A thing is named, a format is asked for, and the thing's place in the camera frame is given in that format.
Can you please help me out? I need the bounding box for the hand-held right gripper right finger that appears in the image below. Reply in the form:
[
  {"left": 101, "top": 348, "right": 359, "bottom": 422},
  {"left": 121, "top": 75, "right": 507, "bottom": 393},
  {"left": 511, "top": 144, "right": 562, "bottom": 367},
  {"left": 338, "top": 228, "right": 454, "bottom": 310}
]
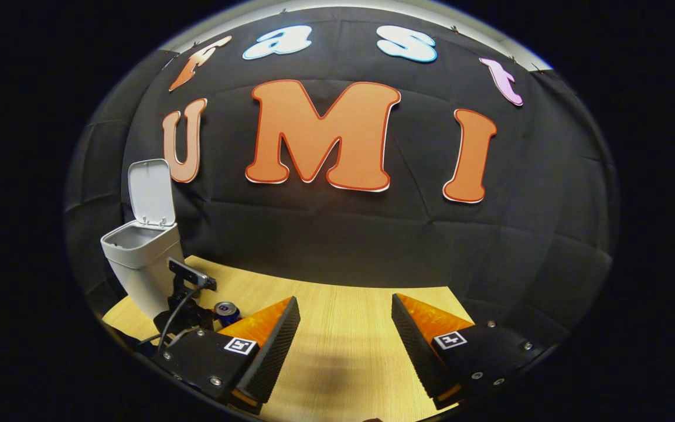
[{"left": 391, "top": 293, "right": 546, "bottom": 411}]

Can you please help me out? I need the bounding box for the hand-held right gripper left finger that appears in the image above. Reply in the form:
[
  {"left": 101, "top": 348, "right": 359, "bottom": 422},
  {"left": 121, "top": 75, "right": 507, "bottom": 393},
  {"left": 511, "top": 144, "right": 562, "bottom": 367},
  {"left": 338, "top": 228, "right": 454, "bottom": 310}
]
[{"left": 153, "top": 296, "right": 301, "bottom": 416}]

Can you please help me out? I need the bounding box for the blue pop can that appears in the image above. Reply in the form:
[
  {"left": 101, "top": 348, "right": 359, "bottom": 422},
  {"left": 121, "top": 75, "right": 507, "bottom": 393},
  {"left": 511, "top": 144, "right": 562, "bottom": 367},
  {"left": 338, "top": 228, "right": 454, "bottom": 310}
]
[{"left": 214, "top": 301, "right": 242, "bottom": 327}]

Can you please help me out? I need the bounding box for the white desktop garbage bin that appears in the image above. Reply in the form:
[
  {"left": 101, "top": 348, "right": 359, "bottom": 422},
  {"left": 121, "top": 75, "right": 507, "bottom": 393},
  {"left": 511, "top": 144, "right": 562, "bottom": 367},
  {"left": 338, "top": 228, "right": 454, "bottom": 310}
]
[{"left": 100, "top": 159, "right": 186, "bottom": 320}]

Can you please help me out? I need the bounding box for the wooden desktop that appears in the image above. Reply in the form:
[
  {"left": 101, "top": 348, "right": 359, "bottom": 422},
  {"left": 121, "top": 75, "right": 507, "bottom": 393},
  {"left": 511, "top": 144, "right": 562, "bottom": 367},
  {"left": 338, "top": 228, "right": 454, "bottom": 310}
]
[{"left": 102, "top": 255, "right": 476, "bottom": 422}]

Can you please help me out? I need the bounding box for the black backdrop cloth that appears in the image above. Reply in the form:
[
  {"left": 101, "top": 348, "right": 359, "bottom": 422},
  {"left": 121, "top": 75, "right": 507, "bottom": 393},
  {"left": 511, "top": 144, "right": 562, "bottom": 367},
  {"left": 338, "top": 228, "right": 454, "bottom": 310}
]
[{"left": 63, "top": 6, "right": 616, "bottom": 352}]

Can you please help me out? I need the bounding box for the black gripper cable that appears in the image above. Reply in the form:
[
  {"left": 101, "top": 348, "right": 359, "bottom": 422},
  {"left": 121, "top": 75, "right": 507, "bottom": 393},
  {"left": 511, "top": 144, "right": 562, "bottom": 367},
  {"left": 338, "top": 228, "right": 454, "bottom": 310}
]
[{"left": 156, "top": 284, "right": 207, "bottom": 352}]

